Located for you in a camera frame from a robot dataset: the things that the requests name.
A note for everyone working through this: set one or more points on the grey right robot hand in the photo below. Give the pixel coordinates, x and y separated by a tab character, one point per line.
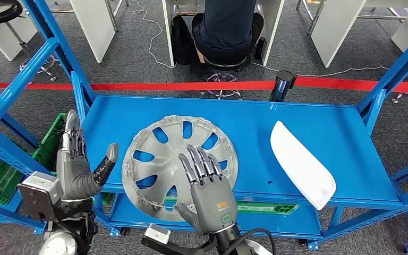
211	204

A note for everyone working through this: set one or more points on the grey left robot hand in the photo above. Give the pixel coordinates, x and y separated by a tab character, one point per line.
72	176

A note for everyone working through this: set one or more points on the silver plastic hubcap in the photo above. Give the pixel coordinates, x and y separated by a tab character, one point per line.
161	162

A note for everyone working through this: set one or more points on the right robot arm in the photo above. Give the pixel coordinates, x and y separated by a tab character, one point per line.
225	239

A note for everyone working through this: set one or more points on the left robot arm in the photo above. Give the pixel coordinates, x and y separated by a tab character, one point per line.
58	244

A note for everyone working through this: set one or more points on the white curved plastic part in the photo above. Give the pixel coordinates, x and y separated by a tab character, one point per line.
302	169

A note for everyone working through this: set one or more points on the red barrier belt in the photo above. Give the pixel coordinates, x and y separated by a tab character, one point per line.
154	86

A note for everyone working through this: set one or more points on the chrome swivel stool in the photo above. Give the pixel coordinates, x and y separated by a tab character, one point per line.
225	65
406	94

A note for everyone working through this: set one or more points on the black backpack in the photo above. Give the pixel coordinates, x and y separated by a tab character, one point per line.
183	38

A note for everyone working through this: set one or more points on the person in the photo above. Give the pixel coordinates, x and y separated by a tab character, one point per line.
225	28

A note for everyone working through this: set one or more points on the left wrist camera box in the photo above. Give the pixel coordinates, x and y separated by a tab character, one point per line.
40	193

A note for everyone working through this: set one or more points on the black barrier post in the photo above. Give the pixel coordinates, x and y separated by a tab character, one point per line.
281	86

